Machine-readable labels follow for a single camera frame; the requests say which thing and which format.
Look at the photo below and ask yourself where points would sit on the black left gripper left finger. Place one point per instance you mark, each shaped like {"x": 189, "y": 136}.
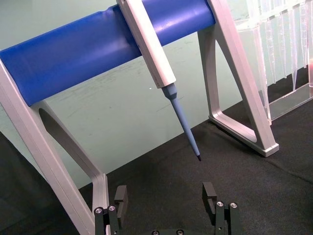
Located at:
{"x": 121, "y": 195}

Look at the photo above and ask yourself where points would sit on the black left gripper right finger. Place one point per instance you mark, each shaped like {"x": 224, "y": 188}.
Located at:
{"x": 209, "y": 193}

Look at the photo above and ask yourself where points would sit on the black table cloth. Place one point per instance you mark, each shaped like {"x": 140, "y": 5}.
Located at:
{"x": 171, "y": 191}

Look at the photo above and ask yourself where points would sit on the clear plastic tip rack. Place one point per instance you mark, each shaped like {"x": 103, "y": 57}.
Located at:
{"x": 288, "y": 102}

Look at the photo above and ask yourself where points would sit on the white pipette with blue shaft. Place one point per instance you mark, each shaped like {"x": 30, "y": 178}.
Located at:
{"x": 151, "y": 54}

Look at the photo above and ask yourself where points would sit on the white stand with blue bar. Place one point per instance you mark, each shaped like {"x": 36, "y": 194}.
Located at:
{"x": 61, "y": 61}

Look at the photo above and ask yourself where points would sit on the clear pipette tip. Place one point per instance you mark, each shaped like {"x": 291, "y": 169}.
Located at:
{"x": 284, "y": 44}
{"x": 270, "y": 49}
{"x": 304, "y": 36}
{"x": 295, "y": 49}

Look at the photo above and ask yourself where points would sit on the small reddish container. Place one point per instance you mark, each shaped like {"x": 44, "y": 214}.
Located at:
{"x": 311, "y": 73}

